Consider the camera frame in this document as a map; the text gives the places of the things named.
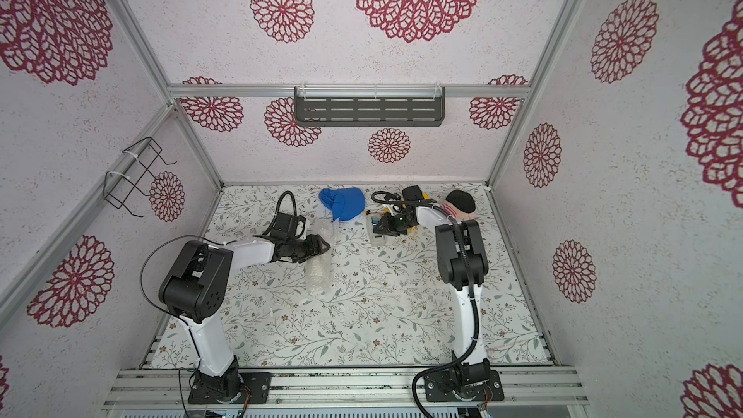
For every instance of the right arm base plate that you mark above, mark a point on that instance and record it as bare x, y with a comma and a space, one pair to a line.
461, 388

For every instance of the grey tape dispenser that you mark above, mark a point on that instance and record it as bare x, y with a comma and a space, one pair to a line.
372, 223

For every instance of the clear bubble wrap sheet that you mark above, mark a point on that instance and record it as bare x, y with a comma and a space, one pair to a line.
318, 270

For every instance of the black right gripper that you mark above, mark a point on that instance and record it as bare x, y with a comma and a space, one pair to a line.
392, 224

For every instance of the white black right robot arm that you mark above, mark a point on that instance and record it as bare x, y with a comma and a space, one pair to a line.
461, 261

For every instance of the black wire wall rack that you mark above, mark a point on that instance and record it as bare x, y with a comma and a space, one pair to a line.
119, 186

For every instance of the grey metal wall shelf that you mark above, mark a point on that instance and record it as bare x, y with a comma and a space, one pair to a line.
370, 109

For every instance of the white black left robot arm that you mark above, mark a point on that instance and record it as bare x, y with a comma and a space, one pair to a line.
195, 287

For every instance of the aluminium front rail frame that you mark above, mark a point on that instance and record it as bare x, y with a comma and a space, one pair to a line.
354, 387

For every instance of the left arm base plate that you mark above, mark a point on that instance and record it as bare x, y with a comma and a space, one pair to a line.
232, 389

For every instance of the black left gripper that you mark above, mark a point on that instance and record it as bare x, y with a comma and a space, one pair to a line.
315, 241

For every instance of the blue cloth hat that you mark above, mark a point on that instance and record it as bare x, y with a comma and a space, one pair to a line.
344, 204

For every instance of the yellow cloth raincoat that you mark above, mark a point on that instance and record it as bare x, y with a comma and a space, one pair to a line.
413, 226

